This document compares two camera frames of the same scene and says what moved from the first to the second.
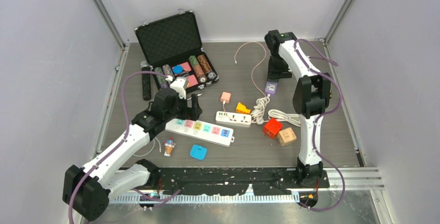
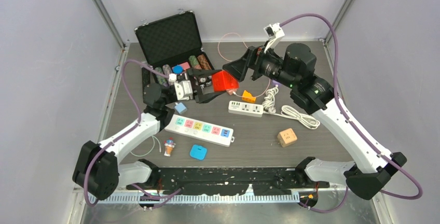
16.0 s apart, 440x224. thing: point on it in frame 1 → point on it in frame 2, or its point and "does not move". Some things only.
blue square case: (198, 152) does not move
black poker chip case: (173, 46) does not move
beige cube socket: (286, 136) does not move
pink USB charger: (225, 97) → (230, 92)
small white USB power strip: (237, 118) → (247, 109)
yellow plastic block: (241, 108) → (248, 97)
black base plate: (232, 181) does not move
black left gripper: (189, 113) → (201, 98)
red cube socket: (272, 128) → (222, 81)
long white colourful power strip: (201, 130) does not move
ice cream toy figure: (169, 144) does not move
